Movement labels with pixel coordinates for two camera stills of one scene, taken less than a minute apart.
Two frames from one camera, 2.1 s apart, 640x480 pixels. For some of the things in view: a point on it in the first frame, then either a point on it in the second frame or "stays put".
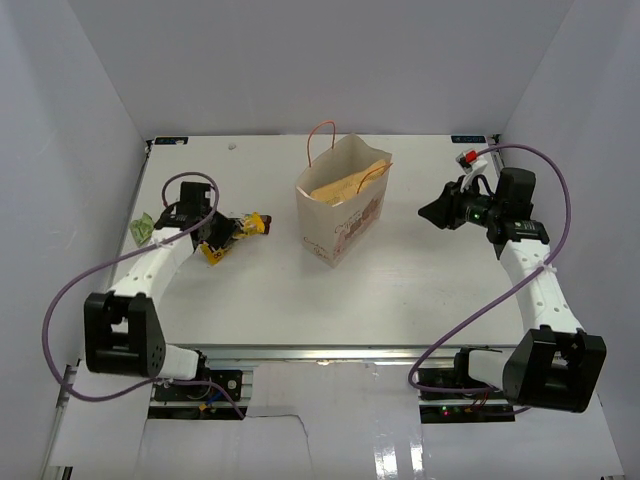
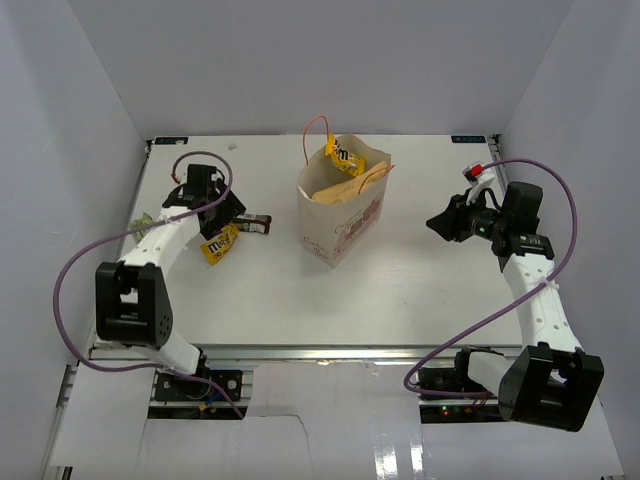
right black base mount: [445, 414] stays put
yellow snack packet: [213, 257] stays put
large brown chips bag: [342, 188] stays put
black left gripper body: [220, 230] -> [225, 211]
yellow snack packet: [253, 225] -> [343, 159]
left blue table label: [170, 140] stays put
